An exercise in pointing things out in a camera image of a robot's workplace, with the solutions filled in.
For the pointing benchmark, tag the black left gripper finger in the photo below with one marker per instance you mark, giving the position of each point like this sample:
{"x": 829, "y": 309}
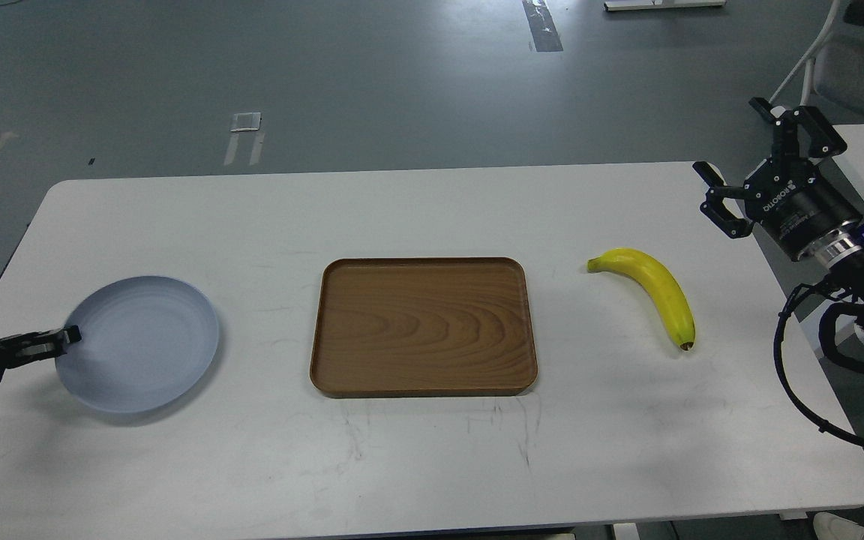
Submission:
{"x": 23, "y": 349}

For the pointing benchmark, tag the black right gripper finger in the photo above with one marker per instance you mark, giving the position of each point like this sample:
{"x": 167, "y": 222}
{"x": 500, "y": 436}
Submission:
{"x": 714, "y": 208}
{"x": 801, "y": 132}

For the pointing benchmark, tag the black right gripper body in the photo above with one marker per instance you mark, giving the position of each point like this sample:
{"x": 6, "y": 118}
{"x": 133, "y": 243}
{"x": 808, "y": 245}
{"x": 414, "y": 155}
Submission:
{"x": 796, "y": 205}

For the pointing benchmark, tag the yellow banana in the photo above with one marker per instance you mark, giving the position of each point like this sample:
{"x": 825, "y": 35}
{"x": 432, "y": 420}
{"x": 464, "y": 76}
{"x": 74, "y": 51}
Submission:
{"x": 660, "y": 285}

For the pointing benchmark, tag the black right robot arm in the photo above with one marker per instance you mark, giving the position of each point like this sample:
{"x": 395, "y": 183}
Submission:
{"x": 841, "y": 253}

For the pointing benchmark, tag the white shoe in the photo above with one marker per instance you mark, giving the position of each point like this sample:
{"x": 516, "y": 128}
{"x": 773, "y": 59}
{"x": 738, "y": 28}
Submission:
{"x": 830, "y": 526}

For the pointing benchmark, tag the light blue plate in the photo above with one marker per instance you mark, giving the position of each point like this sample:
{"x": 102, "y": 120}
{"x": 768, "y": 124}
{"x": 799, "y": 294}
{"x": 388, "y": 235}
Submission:
{"x": 145, "y": 342}

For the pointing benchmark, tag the brown wooden tray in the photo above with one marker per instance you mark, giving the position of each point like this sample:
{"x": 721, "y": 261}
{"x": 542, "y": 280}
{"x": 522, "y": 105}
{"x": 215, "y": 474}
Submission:
{"x": 416, "y": 328}

